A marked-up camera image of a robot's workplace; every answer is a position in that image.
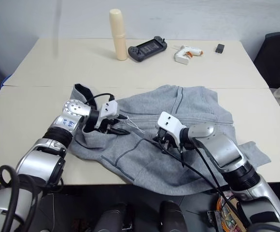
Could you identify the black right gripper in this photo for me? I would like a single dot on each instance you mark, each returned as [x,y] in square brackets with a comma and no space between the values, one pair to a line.
[167,138]

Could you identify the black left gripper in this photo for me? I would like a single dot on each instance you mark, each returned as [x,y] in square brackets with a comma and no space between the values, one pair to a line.
[105,125]

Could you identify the grey zip jacket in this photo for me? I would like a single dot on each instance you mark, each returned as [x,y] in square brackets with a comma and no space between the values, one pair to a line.
[154,149]

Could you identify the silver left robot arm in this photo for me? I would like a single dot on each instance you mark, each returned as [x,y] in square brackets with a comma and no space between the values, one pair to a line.
[43,157]

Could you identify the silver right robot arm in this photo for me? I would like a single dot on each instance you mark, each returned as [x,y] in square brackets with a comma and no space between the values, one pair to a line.
[229,149]

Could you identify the black handheld game console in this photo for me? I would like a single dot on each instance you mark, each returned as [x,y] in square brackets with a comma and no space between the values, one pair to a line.
[146,49]

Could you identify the dark rounded shape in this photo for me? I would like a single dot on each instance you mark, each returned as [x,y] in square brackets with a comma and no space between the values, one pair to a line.
[114,217]

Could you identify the cream cylindrical bottle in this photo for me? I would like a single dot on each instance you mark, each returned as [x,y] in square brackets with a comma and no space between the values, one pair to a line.
[119,36]

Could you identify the white glue gun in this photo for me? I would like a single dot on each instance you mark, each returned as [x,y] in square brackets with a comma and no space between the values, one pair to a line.
[186,53]

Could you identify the small black box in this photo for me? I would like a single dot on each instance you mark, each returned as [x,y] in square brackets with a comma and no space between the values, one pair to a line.
[219,48]

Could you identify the black chair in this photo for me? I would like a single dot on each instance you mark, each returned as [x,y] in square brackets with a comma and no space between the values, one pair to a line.
[276,60]

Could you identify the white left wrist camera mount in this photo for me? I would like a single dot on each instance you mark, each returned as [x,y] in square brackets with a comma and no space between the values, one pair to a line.
[109,107]

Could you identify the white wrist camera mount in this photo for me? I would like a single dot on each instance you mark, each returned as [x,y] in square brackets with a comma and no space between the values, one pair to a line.
[109,107]
[171,123]

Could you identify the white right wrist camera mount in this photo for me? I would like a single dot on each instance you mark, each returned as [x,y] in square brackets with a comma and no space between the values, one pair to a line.
[171,123]

